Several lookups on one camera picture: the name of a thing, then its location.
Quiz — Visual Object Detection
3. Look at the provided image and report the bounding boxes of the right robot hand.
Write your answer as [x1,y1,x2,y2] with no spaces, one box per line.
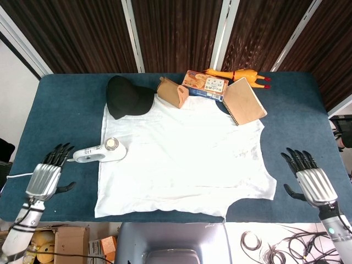
[280,147,338,208]

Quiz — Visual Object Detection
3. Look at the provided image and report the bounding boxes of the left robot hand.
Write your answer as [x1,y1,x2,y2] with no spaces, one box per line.
[25,142,76,201]

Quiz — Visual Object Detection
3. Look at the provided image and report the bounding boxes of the white power cord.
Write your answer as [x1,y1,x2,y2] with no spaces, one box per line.
[7,157,75,181]

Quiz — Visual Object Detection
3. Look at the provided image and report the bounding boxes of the white handheld steamer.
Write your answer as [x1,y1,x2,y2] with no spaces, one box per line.
[73,136,128,164]

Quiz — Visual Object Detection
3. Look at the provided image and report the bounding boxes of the white t-shirt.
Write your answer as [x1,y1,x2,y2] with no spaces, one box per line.
[94,96,277,223]

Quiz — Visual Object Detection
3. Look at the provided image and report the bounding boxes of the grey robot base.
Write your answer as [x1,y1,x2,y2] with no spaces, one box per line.
[114,222,230,264]

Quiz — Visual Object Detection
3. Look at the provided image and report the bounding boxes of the black bag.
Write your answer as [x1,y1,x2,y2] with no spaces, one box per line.
[0,137,16,188]

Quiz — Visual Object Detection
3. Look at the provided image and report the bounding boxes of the yellow plush toy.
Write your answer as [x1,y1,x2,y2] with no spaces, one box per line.
[31,230,56,262]

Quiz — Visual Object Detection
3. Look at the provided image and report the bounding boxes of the brown cardboard box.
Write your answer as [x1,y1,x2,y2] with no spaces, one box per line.
[53,225,91,264]

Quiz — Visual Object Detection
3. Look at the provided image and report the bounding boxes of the blue felt table cover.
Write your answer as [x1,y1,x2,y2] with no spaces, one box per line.
[0,71,352,224]

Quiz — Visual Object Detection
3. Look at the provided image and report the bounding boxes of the white printed small box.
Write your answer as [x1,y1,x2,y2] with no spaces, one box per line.
[88,239,104,261]

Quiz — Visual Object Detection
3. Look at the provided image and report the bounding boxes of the small orange box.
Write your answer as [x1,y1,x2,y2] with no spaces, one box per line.
[100,235,118,261]

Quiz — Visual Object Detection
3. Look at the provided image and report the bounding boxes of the kraft spiral notebook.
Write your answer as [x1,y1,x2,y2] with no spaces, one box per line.
[222,77,268,127]

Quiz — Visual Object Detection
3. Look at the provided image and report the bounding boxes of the black baseball cap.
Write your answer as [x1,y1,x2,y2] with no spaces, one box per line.
[106,75,156,120]

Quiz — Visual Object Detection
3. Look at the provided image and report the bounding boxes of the yellow rubber chicken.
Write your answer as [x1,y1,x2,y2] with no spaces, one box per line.
[203,68,272,90]

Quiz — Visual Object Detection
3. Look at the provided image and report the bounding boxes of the brown kraft paper carton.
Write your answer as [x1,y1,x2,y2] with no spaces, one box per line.
[156,76,190,109]

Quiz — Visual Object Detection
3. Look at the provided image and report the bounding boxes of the orange blue cracker box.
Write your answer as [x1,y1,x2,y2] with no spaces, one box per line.
[181,70,230,102]

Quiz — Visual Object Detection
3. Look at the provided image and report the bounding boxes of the tangled black cables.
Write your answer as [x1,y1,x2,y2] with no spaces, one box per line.
[261,224,344,264]

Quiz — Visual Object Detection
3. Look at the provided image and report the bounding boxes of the coiled dark cable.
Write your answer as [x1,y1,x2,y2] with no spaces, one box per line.
[240,230,263,251]

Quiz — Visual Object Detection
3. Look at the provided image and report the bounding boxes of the white partition post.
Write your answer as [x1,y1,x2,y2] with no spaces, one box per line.
[122,0,145,74]
[271,0,322,73]
[0,5,54,80]
[213,0,240,73]

